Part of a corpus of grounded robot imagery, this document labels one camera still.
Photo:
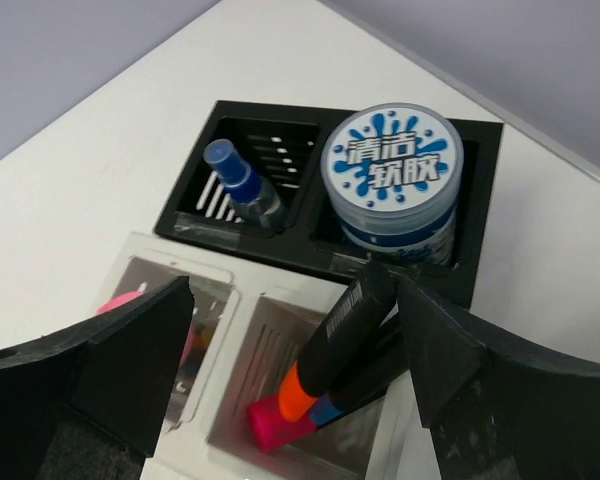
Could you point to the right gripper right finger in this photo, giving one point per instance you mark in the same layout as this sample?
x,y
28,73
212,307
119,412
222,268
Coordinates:
x,y
497,406

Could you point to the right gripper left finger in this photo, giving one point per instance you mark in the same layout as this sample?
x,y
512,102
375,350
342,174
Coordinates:
x,y
64,417

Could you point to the pink-capped pen tube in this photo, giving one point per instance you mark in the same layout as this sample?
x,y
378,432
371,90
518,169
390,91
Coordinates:
x,y
161,336

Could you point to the blue highlighter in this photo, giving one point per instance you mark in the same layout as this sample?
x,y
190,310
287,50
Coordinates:
x,y
374,366

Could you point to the pink highlighter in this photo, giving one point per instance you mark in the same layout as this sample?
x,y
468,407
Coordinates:
x,y
270,429

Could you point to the orange highlighter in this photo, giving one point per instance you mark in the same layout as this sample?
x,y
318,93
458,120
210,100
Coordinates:
x,y
359,311

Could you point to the small blue-capped bottle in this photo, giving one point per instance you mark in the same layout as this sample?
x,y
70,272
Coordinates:
x,y
253,197

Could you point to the white compartment organizer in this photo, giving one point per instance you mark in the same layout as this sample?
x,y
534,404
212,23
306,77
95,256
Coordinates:
x,y
262,316

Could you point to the black tray container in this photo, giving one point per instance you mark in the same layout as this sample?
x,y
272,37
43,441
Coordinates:
x,y
283,143

